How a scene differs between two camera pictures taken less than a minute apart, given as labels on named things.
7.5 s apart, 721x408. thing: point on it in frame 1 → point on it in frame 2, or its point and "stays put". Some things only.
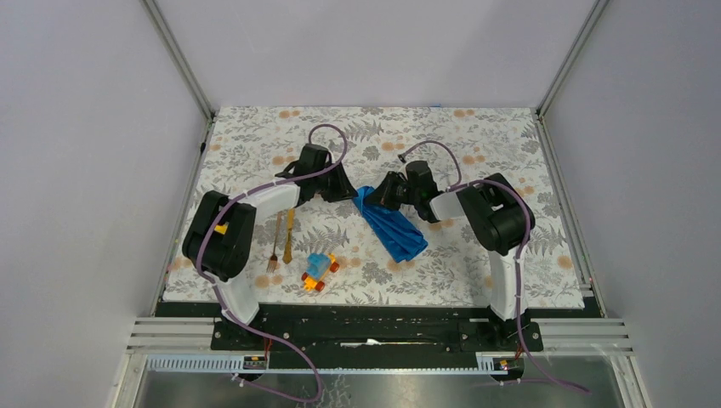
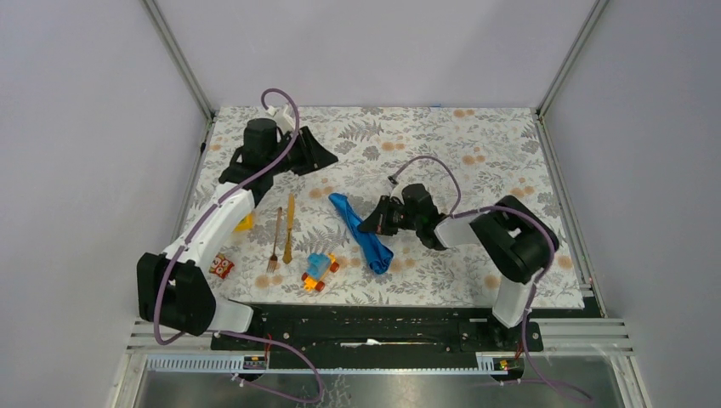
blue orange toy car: x=317 y=266 stays put
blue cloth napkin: x=393 y=229 → x=373 y=247
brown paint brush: x=274 y=258 stays put
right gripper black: x=383 y=195 → x=378 y=220
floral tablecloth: x=328 y=254 stays put
